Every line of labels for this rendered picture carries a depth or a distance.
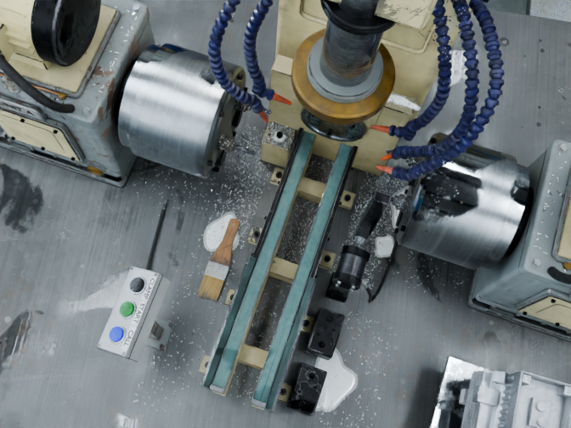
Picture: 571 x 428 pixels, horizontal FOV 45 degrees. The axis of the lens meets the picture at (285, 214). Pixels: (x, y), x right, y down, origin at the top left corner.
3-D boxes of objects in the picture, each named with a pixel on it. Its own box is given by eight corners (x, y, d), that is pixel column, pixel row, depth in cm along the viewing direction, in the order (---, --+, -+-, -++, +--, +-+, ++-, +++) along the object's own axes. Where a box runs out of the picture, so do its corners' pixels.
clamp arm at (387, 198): (355, 228, 145) (376, 186, 121) (369, 232, 145) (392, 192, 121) (351, 242, 144) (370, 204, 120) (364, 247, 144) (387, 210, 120)
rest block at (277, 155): (268, 139, 172) (269, 118, 160) (294, 148, 171) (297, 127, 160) (260, 160, 170) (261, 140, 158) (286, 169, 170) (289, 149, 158)
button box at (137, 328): (143, 273, 139) (129, 264, 135) (172, 280, 136) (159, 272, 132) (109, 353, 134) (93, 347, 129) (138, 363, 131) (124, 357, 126)
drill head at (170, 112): (118, 59, 164) (95, -5, 140) (262, 106, 162) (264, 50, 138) (75, 149, 156) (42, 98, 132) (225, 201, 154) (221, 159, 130)
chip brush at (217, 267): (225, 216, 165) (225, 216, 164) (245, 222, 165) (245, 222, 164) (196, 296, 159) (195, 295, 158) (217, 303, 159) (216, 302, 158)
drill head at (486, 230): (383, 147, 160) (406, 97, 136) (552, 203, 158) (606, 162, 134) (352, 244, 152) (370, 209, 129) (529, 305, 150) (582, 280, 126)
